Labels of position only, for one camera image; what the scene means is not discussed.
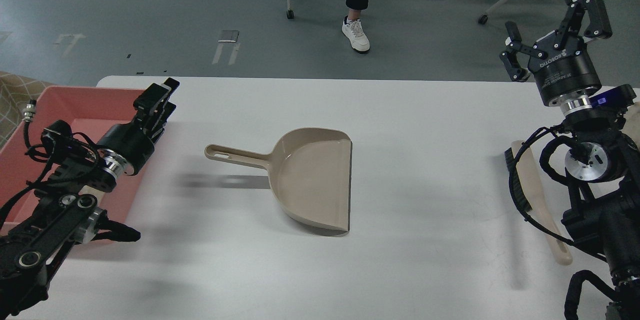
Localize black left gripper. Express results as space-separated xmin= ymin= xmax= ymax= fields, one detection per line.
xmin=98 ymin=78 xmax=181 ymax=177

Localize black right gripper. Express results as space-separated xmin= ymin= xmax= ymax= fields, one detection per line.
xmin=499 ymin=0 xmax=613 ymax=107

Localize beige hand brush black bristles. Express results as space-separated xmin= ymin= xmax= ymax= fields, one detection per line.
xmin=505 ymin=141 xmax=561 ymax=236

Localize beige plastic dustpan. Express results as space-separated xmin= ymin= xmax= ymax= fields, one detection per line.
xmin=204 ymin=127 xmax=353 ymax=232

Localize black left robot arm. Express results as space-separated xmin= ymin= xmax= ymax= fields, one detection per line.
xmin=1 ymin=77 xmax=179 ymax=319

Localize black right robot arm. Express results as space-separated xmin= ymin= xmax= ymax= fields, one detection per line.
xmin=500 ymin=0 xmax=640 ymax=320

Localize pink plastic bin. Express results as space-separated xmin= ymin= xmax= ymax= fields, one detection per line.
xmin=0 ymin=86 xmax=143 ymax=242

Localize beige stone block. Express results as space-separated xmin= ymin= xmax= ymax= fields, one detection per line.
xmin=622 ymin=102 xmax=640 ymax=149

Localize patterned beige cloth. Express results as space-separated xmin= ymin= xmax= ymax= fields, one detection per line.
xmin=0 ymin=71 xmax=53 ymax=146

